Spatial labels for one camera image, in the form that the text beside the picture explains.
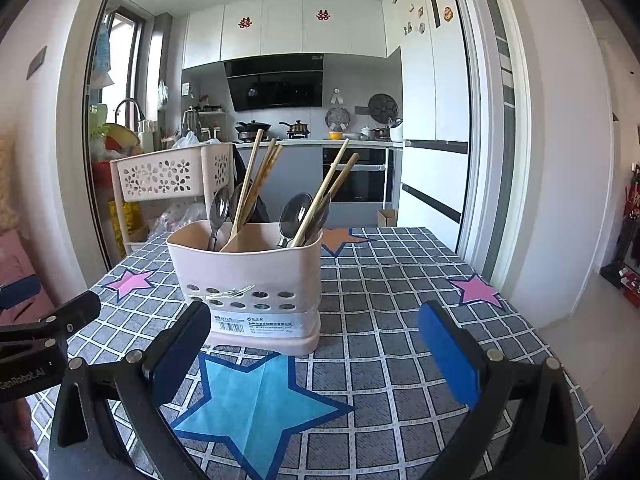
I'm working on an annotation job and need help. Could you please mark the white plastic bag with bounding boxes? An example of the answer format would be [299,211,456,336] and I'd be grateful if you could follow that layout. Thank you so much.
[172,130,221,149]

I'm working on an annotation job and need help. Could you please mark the black range hood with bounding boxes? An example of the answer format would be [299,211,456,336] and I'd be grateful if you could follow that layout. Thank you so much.
[223,53,326,112]

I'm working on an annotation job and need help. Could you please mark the white refrigerator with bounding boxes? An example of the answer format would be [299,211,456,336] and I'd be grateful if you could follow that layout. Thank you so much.
[392,0,471,253]

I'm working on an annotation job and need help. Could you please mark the curved kitchen faucet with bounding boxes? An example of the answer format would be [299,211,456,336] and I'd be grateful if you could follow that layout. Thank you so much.
[115,98,146,132]

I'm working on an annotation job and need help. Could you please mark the grey checked star tablecloth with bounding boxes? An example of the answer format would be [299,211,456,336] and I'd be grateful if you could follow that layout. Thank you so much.
[25,226,616,480]

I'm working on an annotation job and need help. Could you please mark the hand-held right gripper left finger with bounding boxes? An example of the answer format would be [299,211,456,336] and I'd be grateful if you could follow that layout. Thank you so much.
[47,301,212,480]

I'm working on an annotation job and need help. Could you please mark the red and black equipment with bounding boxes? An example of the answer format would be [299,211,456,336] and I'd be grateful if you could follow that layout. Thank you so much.
[600,162,640,308]

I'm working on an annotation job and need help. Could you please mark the pale plastic utensil holder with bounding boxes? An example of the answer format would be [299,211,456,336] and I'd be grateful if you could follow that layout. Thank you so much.
[166,220,323,356]

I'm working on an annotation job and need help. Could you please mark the kitchen window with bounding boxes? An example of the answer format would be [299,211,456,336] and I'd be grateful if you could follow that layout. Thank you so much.
[87,7,147,111]

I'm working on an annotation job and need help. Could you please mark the round black hanging pan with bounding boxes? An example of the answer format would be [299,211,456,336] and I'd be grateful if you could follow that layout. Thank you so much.
[368,93,400,124]

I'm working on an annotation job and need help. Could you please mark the black built-in oven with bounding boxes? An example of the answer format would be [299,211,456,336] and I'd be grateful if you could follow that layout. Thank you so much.
[322,147,396,203]

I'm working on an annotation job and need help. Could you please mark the white upper kitchen cabinets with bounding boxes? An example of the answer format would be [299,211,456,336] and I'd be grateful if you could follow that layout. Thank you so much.
[182,0,388,70]

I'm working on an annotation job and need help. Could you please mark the grey wall switch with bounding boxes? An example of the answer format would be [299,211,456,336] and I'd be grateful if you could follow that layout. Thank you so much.
[27,46,48,80]

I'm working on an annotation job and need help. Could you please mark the yellow packet bag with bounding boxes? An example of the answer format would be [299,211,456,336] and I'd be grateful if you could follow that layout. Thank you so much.
[109,201,146,256]

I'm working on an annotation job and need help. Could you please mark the beige plastic storage cart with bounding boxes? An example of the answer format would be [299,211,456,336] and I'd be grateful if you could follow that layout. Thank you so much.
[110,142,236,256]

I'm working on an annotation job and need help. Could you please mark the white kitchen countertop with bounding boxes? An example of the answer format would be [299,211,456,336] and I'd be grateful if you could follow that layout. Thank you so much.
[235,140,403,149]

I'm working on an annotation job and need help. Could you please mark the clear plastic bags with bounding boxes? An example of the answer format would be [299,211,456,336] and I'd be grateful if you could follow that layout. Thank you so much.
[155,200,211,234]

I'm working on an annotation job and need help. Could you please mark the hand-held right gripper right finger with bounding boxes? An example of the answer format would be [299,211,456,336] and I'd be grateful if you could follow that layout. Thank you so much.
[417,301,586,480]

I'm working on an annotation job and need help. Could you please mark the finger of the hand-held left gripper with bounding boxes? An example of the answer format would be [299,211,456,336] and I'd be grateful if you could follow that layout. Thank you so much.
[0,275,42,311]
[0,290,102,356]

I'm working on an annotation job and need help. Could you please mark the grey base cabinet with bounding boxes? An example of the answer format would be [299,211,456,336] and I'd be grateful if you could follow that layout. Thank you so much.
[235,146,323,223]

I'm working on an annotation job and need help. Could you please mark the bunch of wooden chopsticks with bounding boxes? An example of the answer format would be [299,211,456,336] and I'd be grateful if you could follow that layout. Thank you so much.
[220,129,360,253]

